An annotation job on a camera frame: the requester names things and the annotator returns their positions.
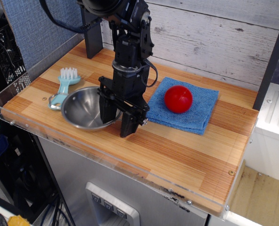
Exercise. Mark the folded blue cloth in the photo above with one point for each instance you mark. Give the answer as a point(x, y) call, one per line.
point(194, 120)

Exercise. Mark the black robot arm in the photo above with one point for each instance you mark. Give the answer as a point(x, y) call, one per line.
point(129, 21)

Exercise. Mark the red ball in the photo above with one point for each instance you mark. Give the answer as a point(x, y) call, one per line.
point(178, 99)

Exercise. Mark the black plastic crate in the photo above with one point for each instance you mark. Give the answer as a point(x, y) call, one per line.
point(12, 68)

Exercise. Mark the white toy sink counter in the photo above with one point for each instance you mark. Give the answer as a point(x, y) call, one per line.
point(262, 151)

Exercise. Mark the light blue scrub brush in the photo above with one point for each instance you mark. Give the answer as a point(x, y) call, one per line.
point(67, 77)

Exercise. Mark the dark grey right post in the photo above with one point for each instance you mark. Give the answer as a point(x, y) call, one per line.
point(268, 75)

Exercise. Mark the clear acrylic table guard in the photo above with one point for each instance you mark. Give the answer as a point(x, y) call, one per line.
point(198, 171)

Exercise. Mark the dark grey left post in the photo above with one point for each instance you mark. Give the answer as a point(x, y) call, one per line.
point(93, 38)

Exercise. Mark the stainless steel strainer bowl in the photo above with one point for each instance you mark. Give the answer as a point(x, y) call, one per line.
point(81, 108)

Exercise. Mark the silver toy appliance cabinet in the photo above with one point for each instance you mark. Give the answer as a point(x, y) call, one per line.
point(72, 172)

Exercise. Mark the dark grey post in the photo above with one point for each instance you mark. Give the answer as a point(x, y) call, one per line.
point(268, 75)
point(93, 38)

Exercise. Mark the yellow object bottom left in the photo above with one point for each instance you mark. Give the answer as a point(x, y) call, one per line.
point(18, 221)

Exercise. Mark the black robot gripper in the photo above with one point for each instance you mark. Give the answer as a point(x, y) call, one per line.
point(124, 92)

